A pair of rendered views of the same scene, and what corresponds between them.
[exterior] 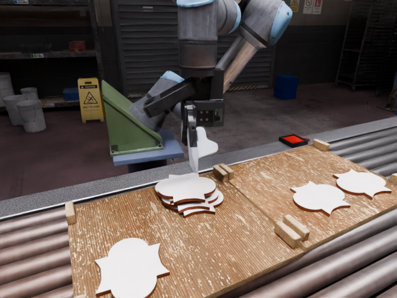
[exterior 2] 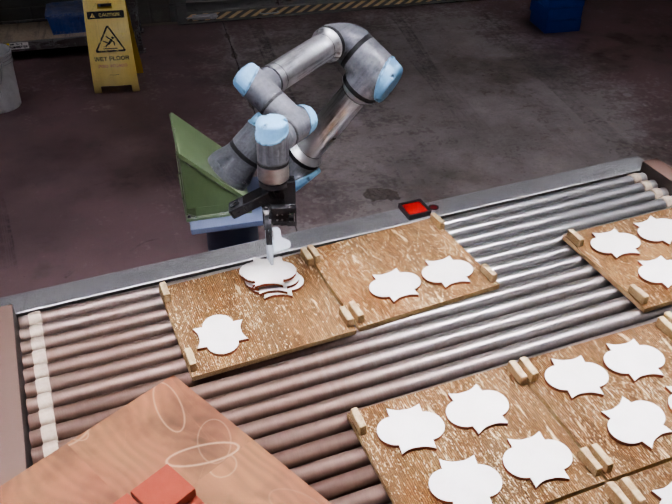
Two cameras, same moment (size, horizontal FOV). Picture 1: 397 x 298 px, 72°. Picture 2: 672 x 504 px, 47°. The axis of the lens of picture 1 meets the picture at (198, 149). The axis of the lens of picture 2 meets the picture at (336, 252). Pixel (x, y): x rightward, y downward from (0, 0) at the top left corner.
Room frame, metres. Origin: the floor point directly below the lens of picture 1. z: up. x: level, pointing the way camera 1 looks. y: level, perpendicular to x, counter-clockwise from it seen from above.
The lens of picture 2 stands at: (-1.00, -0.24, 2.19)
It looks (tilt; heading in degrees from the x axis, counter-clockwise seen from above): 36 degrees down; 3
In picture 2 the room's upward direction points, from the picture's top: straight up
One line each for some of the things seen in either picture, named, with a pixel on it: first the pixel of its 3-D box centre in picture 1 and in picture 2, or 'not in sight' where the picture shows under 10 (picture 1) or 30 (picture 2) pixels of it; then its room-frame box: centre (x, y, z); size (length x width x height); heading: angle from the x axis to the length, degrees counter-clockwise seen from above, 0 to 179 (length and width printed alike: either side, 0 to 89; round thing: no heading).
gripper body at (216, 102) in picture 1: (200, 97); (277, 200); (0.56, 0.00, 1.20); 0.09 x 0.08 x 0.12; 101
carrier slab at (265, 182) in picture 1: (309, 182); (399, 269); (0.65, -0.31, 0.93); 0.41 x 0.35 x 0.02; 118
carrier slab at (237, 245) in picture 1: (173, 230); (254, 310); (0.46, 0.05, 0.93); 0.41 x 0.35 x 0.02; 116
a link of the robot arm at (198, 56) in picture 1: (197, 57); (273, 170); (0.56, 0.00, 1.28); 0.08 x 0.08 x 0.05
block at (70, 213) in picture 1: (70, 212); (165, 292); (0.50, 0.29, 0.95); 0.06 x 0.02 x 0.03; 26
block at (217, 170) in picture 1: (220, 173); (306, 256); (0.67, -0.06, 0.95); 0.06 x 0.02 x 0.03; 26
